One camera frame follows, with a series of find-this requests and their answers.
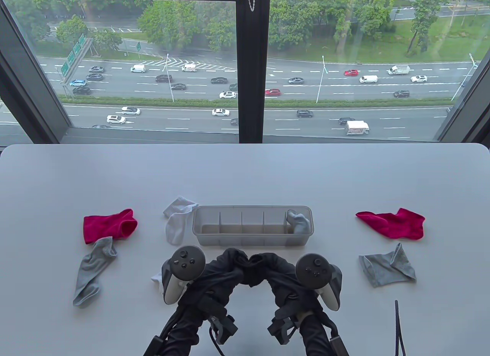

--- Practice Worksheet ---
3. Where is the person's left hand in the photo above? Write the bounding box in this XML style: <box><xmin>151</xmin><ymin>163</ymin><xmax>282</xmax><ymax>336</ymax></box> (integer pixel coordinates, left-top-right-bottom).
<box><xmin>183</xmin><ymin>248</ymin><xmax>250</xmax><ymax>314</ymax></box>

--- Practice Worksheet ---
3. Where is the person's right hand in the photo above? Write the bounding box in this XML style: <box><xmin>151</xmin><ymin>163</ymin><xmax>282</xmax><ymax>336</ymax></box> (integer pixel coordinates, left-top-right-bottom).
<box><xmin>249</xmin><ymin>252</ymin><xmax>324</xmax><ymax>315</ymax></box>

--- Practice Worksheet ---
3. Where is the black sock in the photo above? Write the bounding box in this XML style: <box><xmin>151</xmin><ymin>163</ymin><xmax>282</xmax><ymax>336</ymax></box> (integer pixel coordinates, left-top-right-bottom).
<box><xmin>239</xmin><ymin>255</ymin><xmax>270</xmax><ymax>288</ymax></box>

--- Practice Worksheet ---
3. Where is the white sock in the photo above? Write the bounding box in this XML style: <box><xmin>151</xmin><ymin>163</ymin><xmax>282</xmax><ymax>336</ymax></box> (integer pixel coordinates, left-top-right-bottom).
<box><xmin>151</xmin><ymin>271</ymin><xmax>166</xmax><ymax>295</ymax></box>
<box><xmin>163</xmin><ymin>197</ymin><xmax>199</xmax><ymax>246</ymax></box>

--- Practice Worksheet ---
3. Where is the light blue sock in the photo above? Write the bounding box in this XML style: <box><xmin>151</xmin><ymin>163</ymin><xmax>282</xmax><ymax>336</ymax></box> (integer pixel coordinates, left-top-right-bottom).
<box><xmin>286</xmin><ymin>209</ymin><xmax>311</xmax><ymax>234</ymax></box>

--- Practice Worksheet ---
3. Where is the grey sock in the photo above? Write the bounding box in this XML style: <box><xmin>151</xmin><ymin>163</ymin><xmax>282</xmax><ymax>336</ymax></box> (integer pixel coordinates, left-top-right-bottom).
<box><xmin>359</xmin><ymin>243</ymin><xmax>417</xmax><ymax>288</ymax></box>
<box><xmin>73</xmin><ymin>236</ymin><xmax>118</xmax><ymax>309</ymax></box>

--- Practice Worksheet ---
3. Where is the red sock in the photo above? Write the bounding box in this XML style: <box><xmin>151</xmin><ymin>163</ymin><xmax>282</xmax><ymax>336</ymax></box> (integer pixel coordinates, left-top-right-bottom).
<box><xmin>83</xmin><ymin>209</ymin><xmax>138</xmax><ymax>245</ymax></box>
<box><xmin>355</xmin><ymin>208</ymin><xmax>426</xmax><ymax>240</ymax></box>

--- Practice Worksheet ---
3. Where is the person's left forearm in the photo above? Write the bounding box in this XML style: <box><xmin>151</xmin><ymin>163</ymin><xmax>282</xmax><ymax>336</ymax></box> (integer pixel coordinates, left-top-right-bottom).
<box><xmin>144</xmin><ymin>308</ymin><xmax>215</xmax><ymax>356</ymax></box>

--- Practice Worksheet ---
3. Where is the person's right forearm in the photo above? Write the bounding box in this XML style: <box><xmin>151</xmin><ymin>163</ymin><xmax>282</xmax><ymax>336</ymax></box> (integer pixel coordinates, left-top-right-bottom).
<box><xmin>299</xmin><ymin>314</ymin><xmax>351</xmax><ymax>356</ymax></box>

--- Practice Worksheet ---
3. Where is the clear plastic divided organizer box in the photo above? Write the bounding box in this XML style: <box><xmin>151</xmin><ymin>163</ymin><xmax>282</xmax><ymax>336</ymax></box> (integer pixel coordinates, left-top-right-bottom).
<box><xmin>192</xmin><ymin>206</ymin><xmax>314</xmax><ymax>247</ymax></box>

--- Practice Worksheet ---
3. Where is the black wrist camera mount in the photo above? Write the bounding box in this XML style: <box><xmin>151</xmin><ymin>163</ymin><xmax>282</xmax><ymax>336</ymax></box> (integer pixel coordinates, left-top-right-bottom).
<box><xmin>267</xmin><ymin>312</ymin><xmax>299</xmax><ymax>345</ymax></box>
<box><xmin>209</xmin><ymin>314</ymin><xmax>238</xmax><ymax>345</ymax></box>

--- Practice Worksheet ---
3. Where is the black cable loop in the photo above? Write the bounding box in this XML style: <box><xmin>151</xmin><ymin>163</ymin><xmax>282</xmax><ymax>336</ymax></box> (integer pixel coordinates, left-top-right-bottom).
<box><xmin>394</xmin><ymin>300</ymin><xmax>406</xmax><ymax>356</ymax></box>

